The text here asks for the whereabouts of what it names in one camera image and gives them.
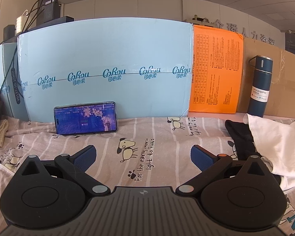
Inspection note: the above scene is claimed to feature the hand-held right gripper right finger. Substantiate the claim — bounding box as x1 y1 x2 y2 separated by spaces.
176 145 273 197

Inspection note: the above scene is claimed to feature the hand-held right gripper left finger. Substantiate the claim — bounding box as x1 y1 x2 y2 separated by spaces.
15 145 111 197

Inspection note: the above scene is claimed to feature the smartphone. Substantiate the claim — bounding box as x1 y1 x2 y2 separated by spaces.
53 101 118 136

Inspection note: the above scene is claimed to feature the cartoon printed quilt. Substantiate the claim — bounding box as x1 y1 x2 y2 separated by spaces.
0 115 295 236

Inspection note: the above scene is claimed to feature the black garment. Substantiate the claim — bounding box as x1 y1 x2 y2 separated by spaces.
225 119 282 185

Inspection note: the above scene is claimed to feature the white garment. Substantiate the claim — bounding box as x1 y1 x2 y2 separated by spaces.
243 113 295 192

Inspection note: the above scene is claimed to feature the orange cardboard box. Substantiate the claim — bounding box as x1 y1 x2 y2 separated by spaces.
188 24 244 114

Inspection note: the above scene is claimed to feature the dark blue vacuum bottle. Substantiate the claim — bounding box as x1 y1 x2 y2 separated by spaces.
247 55 273 118

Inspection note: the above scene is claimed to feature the large light blue carton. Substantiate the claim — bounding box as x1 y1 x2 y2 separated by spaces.
17 17 195 122

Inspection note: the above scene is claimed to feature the brown cardboard box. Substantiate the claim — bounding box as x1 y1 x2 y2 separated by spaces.
236 37 295 119

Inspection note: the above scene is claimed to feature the grey glass-door cabinet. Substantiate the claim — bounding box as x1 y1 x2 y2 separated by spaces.
183 15 215 29

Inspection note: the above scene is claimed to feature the small black speaker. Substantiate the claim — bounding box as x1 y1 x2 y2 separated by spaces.
3 25 16 41

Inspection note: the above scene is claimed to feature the black power adapter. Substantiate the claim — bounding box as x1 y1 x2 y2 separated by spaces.
41 0 62 22

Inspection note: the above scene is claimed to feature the metal wall lettering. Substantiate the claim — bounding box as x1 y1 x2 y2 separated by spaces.
211 20 283 46

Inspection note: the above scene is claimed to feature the white cord spool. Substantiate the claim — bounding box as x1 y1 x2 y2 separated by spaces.
16 10 30 33

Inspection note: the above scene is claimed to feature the black power cable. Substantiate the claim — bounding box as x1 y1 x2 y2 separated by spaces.
0 0 58 96

